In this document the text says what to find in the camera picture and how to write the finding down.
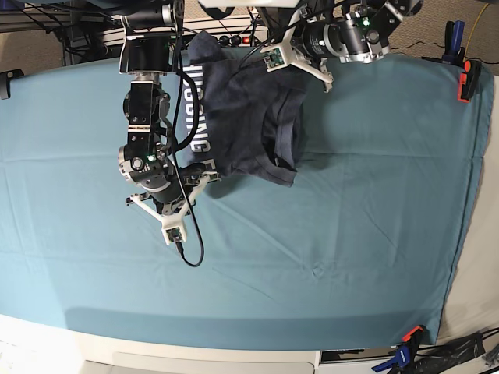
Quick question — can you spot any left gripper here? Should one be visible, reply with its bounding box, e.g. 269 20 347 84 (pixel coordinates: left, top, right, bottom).
266 5 334 93

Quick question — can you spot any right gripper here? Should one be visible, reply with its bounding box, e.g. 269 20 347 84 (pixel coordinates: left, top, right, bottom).
124 161 218 230

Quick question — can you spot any blue-grey T-shirt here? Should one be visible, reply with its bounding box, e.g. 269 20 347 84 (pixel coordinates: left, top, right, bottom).
183 31 309 187

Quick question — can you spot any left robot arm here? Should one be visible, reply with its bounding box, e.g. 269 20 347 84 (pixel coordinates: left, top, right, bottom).
260 0 423 93

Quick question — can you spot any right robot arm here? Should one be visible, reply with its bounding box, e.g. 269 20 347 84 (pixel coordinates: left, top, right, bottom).
118 1 215 231

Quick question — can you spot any blue clamp top right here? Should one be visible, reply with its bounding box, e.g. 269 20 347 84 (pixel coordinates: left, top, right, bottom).
441 20 465 67

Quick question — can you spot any blue clamp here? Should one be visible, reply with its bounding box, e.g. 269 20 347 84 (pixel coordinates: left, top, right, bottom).
371 345 412 373
441 20 465 67

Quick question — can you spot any orange black clamp top right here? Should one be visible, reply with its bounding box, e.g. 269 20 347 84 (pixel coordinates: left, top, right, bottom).
457 60 482 103

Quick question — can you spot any orange black clamp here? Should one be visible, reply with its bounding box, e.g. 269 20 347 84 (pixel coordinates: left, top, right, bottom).
402 325 426 348
457 60 482 103

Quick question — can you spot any teal table cloth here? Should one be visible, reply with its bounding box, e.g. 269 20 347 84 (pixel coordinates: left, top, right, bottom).
1 55 494 351

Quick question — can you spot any blue clamp bottom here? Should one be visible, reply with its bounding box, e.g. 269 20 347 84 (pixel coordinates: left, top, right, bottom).
371 345 412 373

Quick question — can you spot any orange black clamp bottom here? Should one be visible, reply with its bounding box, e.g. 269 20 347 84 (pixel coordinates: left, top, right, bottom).
402 325 426 348

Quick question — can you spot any black plastic bag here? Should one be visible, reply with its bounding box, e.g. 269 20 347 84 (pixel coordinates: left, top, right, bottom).
413 327 498 374

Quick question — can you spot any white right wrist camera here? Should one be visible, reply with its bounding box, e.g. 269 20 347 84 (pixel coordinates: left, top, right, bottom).
161 221 187 245

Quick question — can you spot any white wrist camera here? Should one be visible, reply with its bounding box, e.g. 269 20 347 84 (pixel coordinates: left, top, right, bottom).
161 221 187 245
260 44 288 72

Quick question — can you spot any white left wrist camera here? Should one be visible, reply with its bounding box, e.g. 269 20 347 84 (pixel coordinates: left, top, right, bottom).
260 44 288 72

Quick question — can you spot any black power strip red switch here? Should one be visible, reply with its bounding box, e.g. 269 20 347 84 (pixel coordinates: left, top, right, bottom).
215 34 264 48

